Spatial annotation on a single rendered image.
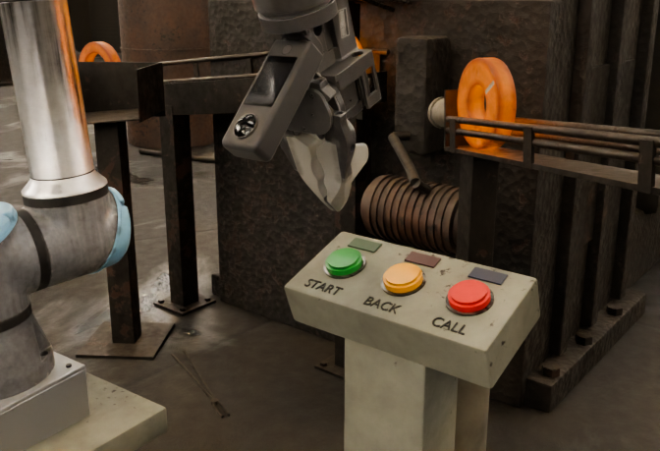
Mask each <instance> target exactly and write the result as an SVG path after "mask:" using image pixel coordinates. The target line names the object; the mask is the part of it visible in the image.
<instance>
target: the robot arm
mask: <svg viewBox="0 0 660 451"><path fill-rule="evenodd" d="M252 4H253V8H254V10H255V11H256V12H257V13H258V18H259V21H260V25H261V29H262V30H263V31H264V32H266V33H271V34H283V35H282V39H283V40H275V42H274V44H273V45H272V47H271V49H270V51H269V53H268V55H267V57H266V59H265V60H264V62H263V64H262V66H261V68H260V70H259V72H258V74H257V75H256V77H255V79H254V81H253V83H252V85H251V87H250V88H249V90H248V92H247V95H246V97H245V99H244V101H243V102H242V104H241V106H240V108H239V110H238V112H237V114H236V116H235V117H234V119H233V121H232V123H231V125H230V127H229V129H228V131H227V132H226V134H225V136H224V138H223V139H222V144H223V146H224V147H225V148H226V149H227V150H229V151H230V152H231V153H232V154H233V155H235V156H237V157H241V158H247V159H252V160H258V161H263V162H268V161H270V160H271V159H272V158H273V156H274V154H275V152H276V150H277V148H278V146H279V144H280V145H281V147H282V149H283V150H284V152H285V154H286V155H287V157H288V159H289V160H290V162H291V164H292V165H293V167H294V169H295V170H297V171H298V172H299V173H300V175H301V177H302V179H303V180H304V181H305V183H306V184H307V185H308V186H309V187H310V188H311V190H312V191H313V192H314V193H315V194H316V195H317V196H318V197H319V199H320V200H321V201H322V202H323V203H324V204H325V205H326V206H328V207H329V208H330V209H331V210H335V211H340V210H341V209H342V208H343V207H344V205H345V204H346V202H347V200H348V198H349V195H350V190H351V187H352V181H353V180H354V178H355V177H356V176H357V174H358V172H359V171H360V170H361V168H362V167H363V166H364V164H365V163H366V161H367V158H368V148H367V145H366V144H365V143H356V132H355V129H354V127H353V125H352V124H351V122H350V121H349V120H348V119H349V118H351V119H352V118H354V117H355V116H356V114H358V113H359V112H360V111H361V110H363V108H362V107H364V106H366V109H369V108H370V107H372V106H373V105H374V104H375V103H376V102H378V101H379V100H380V99H381V93H380V88H379V83H378V79H377V74H376V69H375V64H374V58H373V53H372V50H369V49H358V46H357V41H356V37H355V32H354V27H353V22H352V17H351V12H350V7H349V3H348V0H252ZM0 16H1V21H2V27H3V31H4V37H5V42H6V48H7V53H8V58H9V64H10V69H11V75H12V80H13V85H14V91H15V96H16V101H17V106H18V111H19V117H20V122H21V128H22V133H23V138H24V144H25V149H26V155H27V165H28V170H29V174H30V179H29V181H28V182H27V184H26V185H25V187H24V188H23V189H22V198H23V203H24V207H23V208H19V209H15V208H14V207H13V206H12V205H11V204H9V203H7V202H2V201H0V400H3V399H6V398H9V397H13V396H15V395H18V394H20V393H23V392H25V391H27V390H29V389H31V388H32V387H33V386H35V385H37V384H38V383H40V382H41V381H42V380H44V379H45V378H46V377H47V376H48V375H49V374H50V372H51V371H52V369H53V368H54V365H55V360H54V354H53V348H52V345H51V343H50V342H49V340H48V338H47V337H46V335H45V333H44V332H43V330H42V328H41V327H40V325H39V323H38V322H37V320H36V318H35V317H34V315H33V312H32V308H31V302H30V296H29V294H31V293H33V292H36V291H39V290H42V289H45V288H48V287H51V286H54V285H57V284H60V283H63V282H66V281H69V280H72V279H75V278H78V277H81V276H84V275H87V274H93V273H96V272H99V271H100V270H102V269H103V268H105V267H108V266H111V265H113V264H115V263H117V262H118V261H120V260H121V259H122V258H123V256H124V254H125V253H126V252H127V250H128V247H129V244H130V239H131V219H130V214H129V211H128V208H127V207H126V206H124V203H125V201H124V199H123V197H122V196H121V194H120V193H119V192H118V191H117V190H115V189H113V188H111V187H108V183H107V179H106V178H105V177H103V176H102V175H101V174H99V173H98V172H96V171H95V169H94V166H93V160H92V154H91V147H90V141H89V135H88V128H87V122H86V117H85V110H84V104H83V93H82V86H81V80H80V74H79V68H78V61H77V55H76V49H75V43H74V37H73V31H72V25H71V18H70V12H69V6H68V0H0ZM358 55H360V56H358ZM369 67H370V68H371V73H372V77H373V82H374V87H375V91H373V92H372V93H370V90H369V85H368V80H367V75H366V70H367V69H368V68H369Z"/></svg>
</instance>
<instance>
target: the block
mask: <svg viewBox="0 0 660 451"><path fill-rule="evenodd" d="M450 51H451V40H450V38H449V37H447V36H446V35H410V36H402V37H400V38H398V40H397V54H396V95H395V132H403V131H409V132H410V133H411V138H410V139H409V140H408V141H401V143H402V145H403V146H404V148H405V150H406V152H407V153H413V154H419V155H423V154H426V153H429V152H433V151H436V150H439V149H443V148H444V129H439V128H436V127H434V126H433V125H432V124H431V123H430V121H429V119H428V114H427V112H428V107H429V105H430V103H431V102H432V101H433V100H434V99H436V98H438V97H444V90H446V89H449V74H450Z"/></svg>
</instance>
